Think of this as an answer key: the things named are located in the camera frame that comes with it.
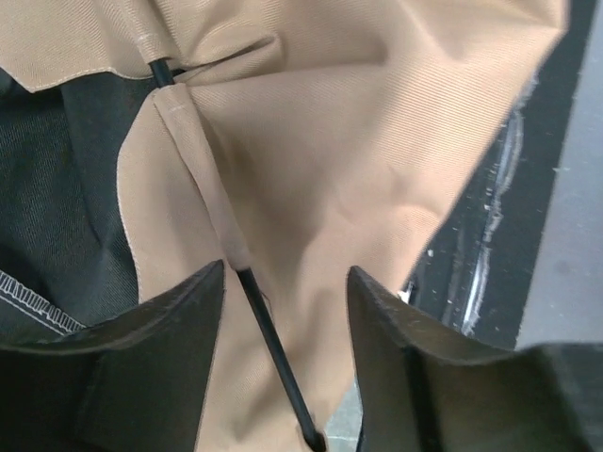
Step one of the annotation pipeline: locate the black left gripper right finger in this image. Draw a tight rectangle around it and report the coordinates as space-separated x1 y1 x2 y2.
347 267 602 451

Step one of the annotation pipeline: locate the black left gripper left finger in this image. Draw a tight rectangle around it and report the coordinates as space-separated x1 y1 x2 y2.
1 261 224 451

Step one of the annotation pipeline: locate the black tent pole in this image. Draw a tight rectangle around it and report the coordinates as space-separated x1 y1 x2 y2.
149 58 327 451

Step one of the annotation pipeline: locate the tan pet tent fabric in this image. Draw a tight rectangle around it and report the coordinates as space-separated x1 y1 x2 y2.
1 1 569 451

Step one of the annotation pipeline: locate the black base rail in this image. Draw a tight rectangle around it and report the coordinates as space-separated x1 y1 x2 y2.
399 37 590 349

